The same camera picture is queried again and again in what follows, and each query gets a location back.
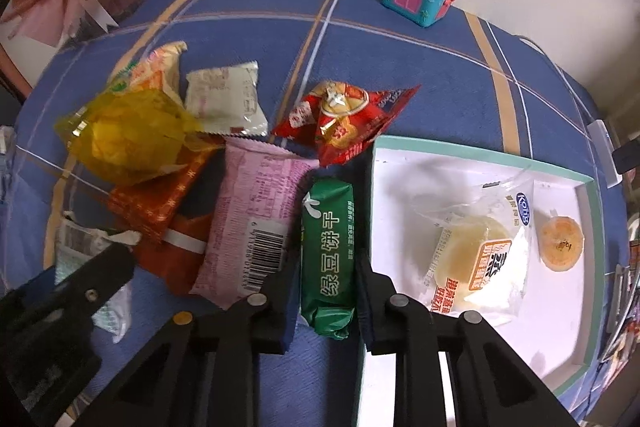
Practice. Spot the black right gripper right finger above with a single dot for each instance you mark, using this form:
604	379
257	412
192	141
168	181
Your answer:
436	356

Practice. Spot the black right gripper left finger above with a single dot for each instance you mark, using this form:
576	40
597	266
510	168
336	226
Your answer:
204	370

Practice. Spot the pale green brick-pattern packet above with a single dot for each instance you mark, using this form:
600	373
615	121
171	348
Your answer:
98	262

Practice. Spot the dark red snack bar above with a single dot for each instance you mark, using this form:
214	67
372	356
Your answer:
178	257

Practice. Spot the clear round cake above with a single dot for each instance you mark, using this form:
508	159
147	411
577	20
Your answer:
481	258

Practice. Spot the green biscuit pack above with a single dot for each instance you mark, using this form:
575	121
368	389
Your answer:
328	248

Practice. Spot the yellow jelly cup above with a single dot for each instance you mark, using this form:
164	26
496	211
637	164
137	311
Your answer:
560	243

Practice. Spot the pink snack packet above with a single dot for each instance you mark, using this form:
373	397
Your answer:
255	212

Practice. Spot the orange patterned snack packet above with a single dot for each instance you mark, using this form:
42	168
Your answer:
148	207

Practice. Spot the yellow transparent snack bag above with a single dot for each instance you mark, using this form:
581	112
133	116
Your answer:
125	138

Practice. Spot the red candy bag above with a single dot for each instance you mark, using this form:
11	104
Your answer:
339	121

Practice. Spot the blue plaid tablecloth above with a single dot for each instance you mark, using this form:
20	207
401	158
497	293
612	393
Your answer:
455	65

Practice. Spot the orange white snack packet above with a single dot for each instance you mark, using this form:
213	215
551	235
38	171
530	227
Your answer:
159	71

